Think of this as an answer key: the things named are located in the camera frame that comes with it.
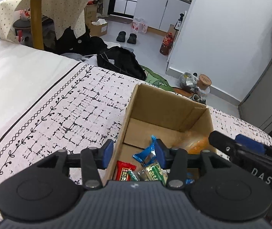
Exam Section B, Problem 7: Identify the orange snack packet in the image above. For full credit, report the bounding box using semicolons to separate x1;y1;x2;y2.
172;131;210;154

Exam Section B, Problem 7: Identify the blue snack packet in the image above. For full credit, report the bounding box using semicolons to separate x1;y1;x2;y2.
133;135;157;167

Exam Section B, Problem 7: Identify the green silver snack packet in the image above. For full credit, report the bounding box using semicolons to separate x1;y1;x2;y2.
128;163;170;186

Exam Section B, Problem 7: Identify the red snack packet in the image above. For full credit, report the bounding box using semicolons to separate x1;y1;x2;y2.
115;161;136;181

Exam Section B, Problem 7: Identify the patterned bed cover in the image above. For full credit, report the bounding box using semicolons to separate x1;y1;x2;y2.
0;63;272;221

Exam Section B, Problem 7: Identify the brown cardboard box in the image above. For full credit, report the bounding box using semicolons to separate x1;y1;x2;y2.
102;84;215;184

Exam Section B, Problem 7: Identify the brown lidded jar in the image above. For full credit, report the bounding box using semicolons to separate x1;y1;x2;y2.
197;74;212;90

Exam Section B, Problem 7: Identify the clear bag of items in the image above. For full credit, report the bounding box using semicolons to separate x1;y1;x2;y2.
179;72;198;92

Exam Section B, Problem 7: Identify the green floor rug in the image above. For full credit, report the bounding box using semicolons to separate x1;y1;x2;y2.
142;66;174;92

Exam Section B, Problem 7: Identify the black bag on floor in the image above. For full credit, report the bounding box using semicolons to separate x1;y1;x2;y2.
97;46;146;81

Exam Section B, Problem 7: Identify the red oil bottle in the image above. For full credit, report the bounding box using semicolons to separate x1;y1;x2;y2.
160;32;174;56

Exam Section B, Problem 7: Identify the left black slipper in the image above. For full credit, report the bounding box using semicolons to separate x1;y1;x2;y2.
116;31;126;43

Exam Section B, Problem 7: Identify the black slipper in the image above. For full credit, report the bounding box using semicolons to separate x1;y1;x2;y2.
116;31;126;43
127;33;137;44

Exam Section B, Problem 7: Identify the right black slipper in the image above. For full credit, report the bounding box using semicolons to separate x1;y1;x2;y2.
127;33;137;44

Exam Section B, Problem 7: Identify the open cardboard box with paper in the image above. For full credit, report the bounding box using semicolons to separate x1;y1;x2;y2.
88;19;108;37

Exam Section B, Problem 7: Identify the pink white plastic bag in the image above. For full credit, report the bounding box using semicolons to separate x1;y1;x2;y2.
132;17;148;34

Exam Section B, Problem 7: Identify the white kitchen cabinet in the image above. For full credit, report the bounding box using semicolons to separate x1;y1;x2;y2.
134;0;191;32

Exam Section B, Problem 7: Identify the cream dotted tablecloth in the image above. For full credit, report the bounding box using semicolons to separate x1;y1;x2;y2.
0;0;88;43

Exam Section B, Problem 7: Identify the yellow round table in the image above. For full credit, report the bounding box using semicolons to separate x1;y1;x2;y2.
30;0;44;50

